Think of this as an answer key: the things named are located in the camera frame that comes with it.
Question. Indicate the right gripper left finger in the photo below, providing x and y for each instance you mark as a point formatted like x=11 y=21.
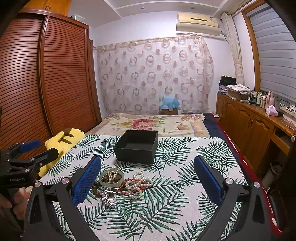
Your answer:
x=41 y=221

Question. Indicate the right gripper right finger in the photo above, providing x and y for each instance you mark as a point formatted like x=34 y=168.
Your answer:
x=253 y=221

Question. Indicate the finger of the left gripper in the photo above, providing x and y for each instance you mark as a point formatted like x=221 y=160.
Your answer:
x=45 y=158
x=29 y=146

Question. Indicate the silver hair pins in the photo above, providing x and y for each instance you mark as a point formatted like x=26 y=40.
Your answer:
x=108 y=197

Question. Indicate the green jade bangle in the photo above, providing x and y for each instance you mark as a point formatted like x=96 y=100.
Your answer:
x=111 y=178

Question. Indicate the black jewelry box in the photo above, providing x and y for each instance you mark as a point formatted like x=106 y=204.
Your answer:
x=137 y=147

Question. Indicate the person's left hand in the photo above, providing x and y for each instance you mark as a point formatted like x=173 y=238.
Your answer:
x=19 y=204

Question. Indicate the yellow plush toy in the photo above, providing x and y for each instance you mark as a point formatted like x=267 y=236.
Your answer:
x=63 y=142

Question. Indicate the brown slatted wardrobe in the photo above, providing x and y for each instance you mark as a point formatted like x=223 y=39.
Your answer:
x=47 y=77

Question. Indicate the wooden sideboard cabinet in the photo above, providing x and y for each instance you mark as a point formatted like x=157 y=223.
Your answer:
x=259 y=138

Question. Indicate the palm leaf print cloth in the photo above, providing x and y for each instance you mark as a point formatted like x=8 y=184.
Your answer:
x=174 y=207

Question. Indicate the navy blue blanket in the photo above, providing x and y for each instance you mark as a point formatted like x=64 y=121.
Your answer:
x=213 y=127

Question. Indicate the pink tissue pack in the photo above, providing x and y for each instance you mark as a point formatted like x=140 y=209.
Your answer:
x=271 y=111

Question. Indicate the circle pattern curtain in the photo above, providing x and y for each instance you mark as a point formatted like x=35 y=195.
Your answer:
x=134 y=76

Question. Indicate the white power strip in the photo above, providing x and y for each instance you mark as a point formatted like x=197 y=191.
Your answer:
x=287 y=111

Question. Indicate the pink figurine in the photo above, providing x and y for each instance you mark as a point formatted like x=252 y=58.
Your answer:
x=269 y=100

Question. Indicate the blue bag on box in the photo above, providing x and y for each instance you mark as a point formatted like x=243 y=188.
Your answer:
x=169 y=103

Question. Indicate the cardboard box with papers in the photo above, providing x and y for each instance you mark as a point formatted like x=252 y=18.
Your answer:
x=238 y=92

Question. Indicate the pile of folded clothes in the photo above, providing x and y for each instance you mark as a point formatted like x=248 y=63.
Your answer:
x=224 y=82

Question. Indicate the grey window blind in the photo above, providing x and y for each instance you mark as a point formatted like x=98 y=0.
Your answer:
x=276 y=51

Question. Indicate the cream side curtain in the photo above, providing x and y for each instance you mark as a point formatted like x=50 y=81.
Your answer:
x=234 y=44

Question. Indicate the wall air conditioner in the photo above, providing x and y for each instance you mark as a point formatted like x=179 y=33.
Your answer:
x=198 y=24

